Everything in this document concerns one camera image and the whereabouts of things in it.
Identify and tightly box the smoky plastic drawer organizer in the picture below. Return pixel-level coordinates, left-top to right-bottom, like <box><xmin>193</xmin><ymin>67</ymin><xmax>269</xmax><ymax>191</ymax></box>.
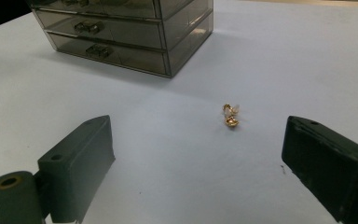
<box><xmin>26</xmin><ymin>0</ymin><xmax>214</xmax><ymax>78</ymax></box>

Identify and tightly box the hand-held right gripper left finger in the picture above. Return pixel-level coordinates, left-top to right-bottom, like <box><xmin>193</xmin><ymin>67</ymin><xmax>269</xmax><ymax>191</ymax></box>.
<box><xmin>36</xmin><ymin>115</ymin><xmax>117</xmax><ymax>224</ymax></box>

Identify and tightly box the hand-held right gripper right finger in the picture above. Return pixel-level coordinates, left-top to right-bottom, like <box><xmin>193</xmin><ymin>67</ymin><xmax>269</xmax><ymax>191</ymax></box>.
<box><xmin>281</xmin><ymin>115</ymin><xmax>358</xmax><ymax>224</ymax></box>

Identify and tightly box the gold earring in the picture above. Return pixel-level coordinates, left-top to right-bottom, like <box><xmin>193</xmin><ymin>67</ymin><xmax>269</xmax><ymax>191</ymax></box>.
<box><xmin>223</xmin><ymin>103</ymin><xmax>241</xmax><ymax>116</ymax></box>
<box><xmin>224</xmin><ymin>114</ymin><xmax>240</xmax><ymax>129</ymax></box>

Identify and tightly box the white table cover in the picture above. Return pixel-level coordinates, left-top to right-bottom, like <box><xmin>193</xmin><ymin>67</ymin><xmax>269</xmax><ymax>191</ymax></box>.
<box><xmin>0</xmin><ymin>0</ymin><xmax>358</xmax><ymax>224</ymax></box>

